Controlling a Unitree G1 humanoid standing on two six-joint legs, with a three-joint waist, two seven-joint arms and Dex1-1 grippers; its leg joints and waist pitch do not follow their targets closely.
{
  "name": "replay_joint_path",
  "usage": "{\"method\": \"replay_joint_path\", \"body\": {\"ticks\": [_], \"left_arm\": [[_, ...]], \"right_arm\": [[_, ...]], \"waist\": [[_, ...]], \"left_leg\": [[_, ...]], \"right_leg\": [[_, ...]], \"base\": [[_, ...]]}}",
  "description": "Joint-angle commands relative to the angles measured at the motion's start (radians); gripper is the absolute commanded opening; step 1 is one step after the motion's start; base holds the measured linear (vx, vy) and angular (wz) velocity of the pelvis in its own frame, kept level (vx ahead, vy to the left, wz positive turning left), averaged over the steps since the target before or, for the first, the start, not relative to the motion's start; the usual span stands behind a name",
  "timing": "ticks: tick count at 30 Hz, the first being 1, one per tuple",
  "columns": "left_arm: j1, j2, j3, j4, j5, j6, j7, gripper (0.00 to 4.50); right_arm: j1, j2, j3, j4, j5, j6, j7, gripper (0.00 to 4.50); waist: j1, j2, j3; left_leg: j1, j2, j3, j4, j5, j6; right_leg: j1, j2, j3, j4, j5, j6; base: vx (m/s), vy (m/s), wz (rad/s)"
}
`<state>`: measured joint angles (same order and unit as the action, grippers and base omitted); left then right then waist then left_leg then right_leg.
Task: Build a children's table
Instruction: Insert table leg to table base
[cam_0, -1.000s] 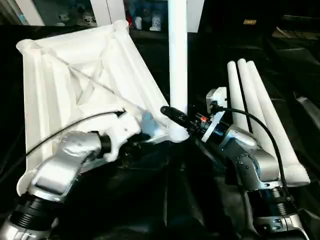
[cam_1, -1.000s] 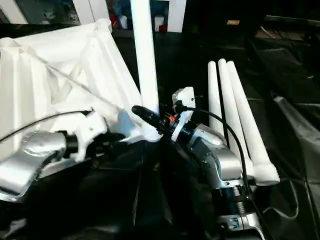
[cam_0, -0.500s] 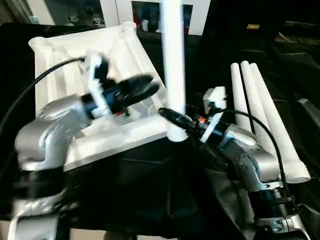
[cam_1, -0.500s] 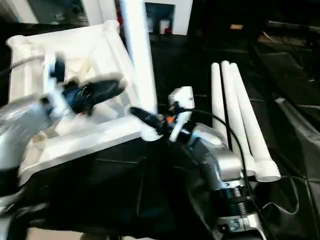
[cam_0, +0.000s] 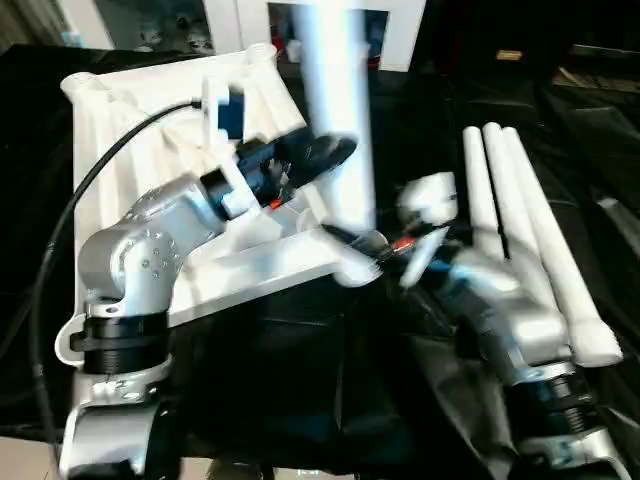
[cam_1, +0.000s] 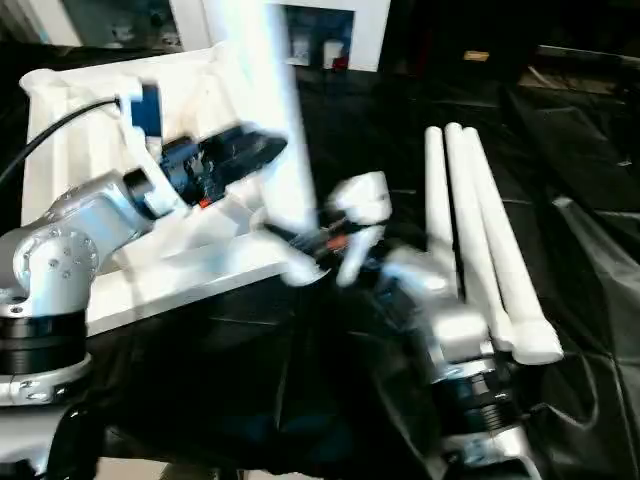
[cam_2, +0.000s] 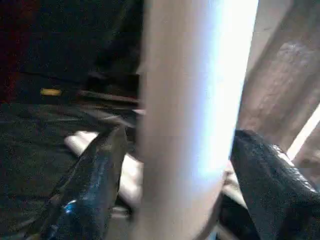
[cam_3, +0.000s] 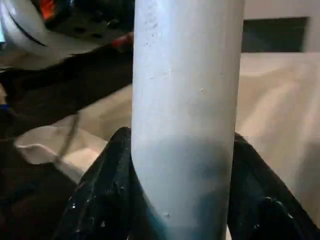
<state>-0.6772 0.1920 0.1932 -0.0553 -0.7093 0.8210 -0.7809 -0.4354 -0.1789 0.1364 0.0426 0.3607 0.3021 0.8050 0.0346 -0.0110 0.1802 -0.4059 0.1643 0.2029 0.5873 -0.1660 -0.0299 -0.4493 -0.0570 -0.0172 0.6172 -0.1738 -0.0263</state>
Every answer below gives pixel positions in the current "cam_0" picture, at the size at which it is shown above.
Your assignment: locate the black plastic mat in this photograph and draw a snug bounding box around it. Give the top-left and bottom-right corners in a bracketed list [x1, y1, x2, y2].
[0, 40, 640, 480]

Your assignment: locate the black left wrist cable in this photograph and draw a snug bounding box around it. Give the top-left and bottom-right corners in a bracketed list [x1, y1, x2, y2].
[29, 97, 207, 453]

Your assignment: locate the white cabinet with glass doors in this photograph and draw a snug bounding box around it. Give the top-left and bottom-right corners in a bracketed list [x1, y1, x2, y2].
[55, 0, 427, 74]

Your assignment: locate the white plastic table top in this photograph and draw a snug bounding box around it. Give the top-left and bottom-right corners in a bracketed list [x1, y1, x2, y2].
[54, 42, 388, 367]

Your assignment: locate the white plastic table leg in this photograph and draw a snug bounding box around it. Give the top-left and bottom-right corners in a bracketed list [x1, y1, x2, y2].
[296, 4, 378, 239]
[481, 121, 549, 293]
[461, 126, 513, 263]
[499, 126, 625, 367]

